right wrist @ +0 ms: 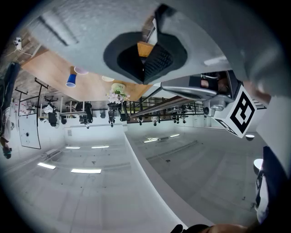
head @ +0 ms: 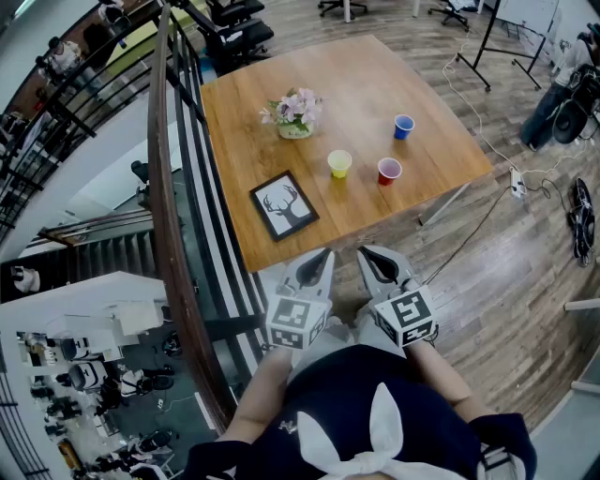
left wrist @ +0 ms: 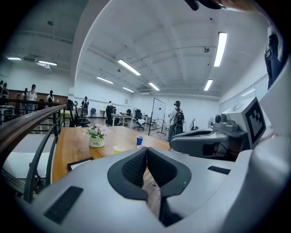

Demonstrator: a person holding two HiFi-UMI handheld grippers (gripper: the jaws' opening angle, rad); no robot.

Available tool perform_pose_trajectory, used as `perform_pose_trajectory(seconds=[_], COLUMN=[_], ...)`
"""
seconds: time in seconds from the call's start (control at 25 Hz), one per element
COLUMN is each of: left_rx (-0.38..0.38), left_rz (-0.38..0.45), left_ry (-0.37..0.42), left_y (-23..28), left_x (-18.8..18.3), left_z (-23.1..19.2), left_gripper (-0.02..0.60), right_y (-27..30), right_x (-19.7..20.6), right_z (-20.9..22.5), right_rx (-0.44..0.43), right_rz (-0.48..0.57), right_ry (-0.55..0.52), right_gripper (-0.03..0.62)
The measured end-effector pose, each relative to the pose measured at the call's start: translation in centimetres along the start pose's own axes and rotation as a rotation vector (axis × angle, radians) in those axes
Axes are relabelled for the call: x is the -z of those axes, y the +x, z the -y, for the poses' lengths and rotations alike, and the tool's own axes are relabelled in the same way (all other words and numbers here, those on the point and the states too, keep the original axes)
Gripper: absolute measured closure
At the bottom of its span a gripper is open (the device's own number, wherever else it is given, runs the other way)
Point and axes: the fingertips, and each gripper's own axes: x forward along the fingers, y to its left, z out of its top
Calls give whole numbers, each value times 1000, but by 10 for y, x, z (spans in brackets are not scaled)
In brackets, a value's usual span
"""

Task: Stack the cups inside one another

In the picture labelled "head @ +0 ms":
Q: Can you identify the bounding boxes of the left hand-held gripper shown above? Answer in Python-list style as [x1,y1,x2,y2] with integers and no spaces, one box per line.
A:
[265,247,337,351]

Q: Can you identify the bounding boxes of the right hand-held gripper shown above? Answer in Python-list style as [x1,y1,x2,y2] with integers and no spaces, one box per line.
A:
[356,246,437,348]

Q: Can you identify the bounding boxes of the red plastic cup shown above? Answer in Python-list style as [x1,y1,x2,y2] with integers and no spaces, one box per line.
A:
[376,157,404,188]

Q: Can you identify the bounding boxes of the yellow plastic cup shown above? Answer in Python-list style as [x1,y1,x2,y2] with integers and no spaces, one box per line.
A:
[326,148,353,180]

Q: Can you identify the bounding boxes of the blue plastic cup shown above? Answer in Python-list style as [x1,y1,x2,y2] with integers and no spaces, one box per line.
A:
[393,113,416,142]

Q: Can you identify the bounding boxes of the person's right forearm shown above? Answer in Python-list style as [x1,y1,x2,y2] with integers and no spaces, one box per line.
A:
[406,339,493,419]

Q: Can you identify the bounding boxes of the person's left forearm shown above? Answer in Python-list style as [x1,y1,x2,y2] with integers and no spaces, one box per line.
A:
[219,345,295,444]

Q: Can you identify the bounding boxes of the person's grey shorts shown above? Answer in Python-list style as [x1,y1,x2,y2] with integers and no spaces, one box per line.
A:
[286,308,410,382]

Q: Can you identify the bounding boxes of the black framed deer picture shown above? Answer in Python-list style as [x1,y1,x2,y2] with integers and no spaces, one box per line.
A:
[248,169,322,244]

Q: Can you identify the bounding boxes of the black metal railing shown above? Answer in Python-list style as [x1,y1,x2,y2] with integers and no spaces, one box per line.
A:
[163,0,272,352]

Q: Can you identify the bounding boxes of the white metal table leg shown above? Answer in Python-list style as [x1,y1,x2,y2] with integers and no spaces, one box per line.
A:
[417,181,473,228]

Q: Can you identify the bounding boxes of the person's navy shirt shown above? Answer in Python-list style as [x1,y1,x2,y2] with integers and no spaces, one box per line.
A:
[181,343,539,480]

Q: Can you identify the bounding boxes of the person's white bow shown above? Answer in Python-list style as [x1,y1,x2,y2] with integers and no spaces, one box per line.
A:
[296,381,475,480]

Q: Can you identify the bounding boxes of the white pot of pink flowers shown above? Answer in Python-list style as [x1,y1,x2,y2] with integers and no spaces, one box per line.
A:
[259,86,325,141]

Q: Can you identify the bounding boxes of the brown wooden handrail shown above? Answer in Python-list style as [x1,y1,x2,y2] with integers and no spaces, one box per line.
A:
[146,3,232,435]

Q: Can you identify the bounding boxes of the white panel edge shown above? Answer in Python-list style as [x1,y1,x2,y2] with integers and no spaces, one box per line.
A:
[563,298,600,314]

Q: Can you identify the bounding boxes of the black office chair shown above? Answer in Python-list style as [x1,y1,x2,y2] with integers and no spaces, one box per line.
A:
[427,0,473,33]
[317,0,370,21]
[198,0,277,77]

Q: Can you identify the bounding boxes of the whiteboard on black stand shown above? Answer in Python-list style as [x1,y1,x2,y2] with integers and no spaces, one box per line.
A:
[456,0,563,94]

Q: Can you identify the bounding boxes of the black floor cable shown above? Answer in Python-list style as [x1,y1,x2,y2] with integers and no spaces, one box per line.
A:
[420,176,572,287]

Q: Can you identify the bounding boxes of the white floor cable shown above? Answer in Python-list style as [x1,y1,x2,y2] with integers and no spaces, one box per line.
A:
[442,26,600,175]

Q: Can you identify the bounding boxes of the black cable bundle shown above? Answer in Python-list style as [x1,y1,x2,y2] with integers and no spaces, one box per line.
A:
[565,176,597,269]

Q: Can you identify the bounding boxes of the grey buckled shoulder strap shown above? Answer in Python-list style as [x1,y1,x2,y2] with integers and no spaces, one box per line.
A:
[479,443,518,480]

